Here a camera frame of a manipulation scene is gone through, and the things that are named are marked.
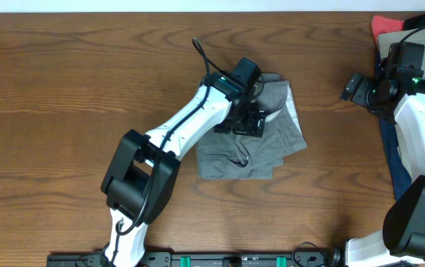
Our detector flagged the grey shorts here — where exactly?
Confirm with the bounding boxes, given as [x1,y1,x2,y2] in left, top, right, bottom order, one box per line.
[196,73,307,179]

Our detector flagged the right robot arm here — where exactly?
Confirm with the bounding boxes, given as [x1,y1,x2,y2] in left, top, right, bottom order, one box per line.
[341,70,425,266]

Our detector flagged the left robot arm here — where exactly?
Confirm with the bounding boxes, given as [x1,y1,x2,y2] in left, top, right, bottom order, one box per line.
[101,70,265,266]

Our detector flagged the red cloth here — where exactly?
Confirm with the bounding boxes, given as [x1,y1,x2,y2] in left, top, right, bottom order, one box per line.
[371,16,404,42]

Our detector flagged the navy blue cloth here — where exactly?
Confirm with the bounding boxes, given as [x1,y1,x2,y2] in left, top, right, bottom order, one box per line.
[373,47,413,201]

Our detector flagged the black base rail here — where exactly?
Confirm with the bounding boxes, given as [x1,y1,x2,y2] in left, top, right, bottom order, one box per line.
[46,244,345,267]

